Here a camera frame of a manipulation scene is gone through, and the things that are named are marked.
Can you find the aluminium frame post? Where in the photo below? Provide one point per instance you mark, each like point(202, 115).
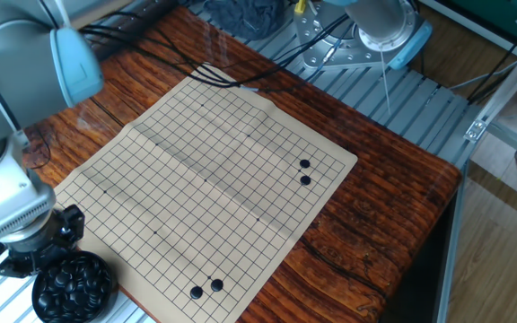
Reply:
point(510, 85)

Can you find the black go stone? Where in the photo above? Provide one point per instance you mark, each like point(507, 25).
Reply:
point(304, 163)
point(216, 285)
point(305, 180)
point(196, 292)

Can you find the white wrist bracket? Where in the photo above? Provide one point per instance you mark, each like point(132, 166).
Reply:
point(2, 197)

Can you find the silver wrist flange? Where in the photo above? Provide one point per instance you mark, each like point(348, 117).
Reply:
point(25, 244)

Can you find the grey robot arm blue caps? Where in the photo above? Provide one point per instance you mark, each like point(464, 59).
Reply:
point(16, 67)

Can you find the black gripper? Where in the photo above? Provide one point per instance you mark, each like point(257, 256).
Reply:
point(38, 251)

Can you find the beige go board mat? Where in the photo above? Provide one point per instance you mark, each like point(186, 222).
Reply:
point(204, 188)

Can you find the silver vented camera housing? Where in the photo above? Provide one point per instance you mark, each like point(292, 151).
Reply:
point(16, 222)

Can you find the black bowl of go stones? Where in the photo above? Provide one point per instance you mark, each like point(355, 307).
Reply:
point(74, 291)

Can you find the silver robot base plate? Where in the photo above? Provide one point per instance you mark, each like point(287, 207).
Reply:
point(317, 45)

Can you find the white zip tie tail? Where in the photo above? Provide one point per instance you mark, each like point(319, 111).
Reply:
point(385, 85)
point(63, 15)

